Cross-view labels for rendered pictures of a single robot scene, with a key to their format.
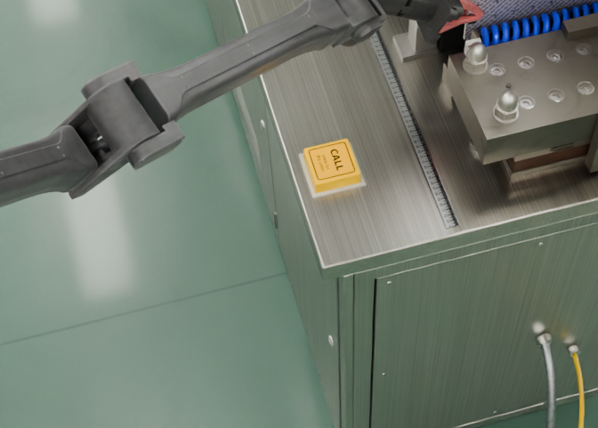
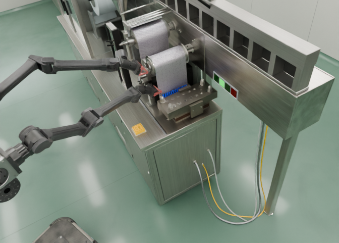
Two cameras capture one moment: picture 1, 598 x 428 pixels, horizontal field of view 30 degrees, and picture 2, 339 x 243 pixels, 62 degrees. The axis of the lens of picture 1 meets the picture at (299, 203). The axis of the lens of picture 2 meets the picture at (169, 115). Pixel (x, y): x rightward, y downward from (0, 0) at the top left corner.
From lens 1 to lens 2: 43 cm
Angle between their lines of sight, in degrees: 14
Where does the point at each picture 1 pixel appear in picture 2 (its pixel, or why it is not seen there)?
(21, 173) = (71, 129)
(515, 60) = (170, 98)
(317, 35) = (127, 98)
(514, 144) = (174, 114)
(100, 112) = (85, 117)
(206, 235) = (118, 166)
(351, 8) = (133, 92)
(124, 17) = not seen: hidden behind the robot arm
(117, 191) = (95, 161)
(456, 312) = (173, 157)
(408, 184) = (155, 129)
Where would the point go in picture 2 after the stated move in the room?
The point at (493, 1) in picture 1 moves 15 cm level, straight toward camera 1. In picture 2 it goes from (163, 88) to (163, 102)
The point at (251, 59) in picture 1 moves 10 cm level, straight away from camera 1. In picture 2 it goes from (114, 103) to (111, 94)
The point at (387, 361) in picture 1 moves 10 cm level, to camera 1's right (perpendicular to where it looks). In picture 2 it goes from (161, 173) to (174, 169)
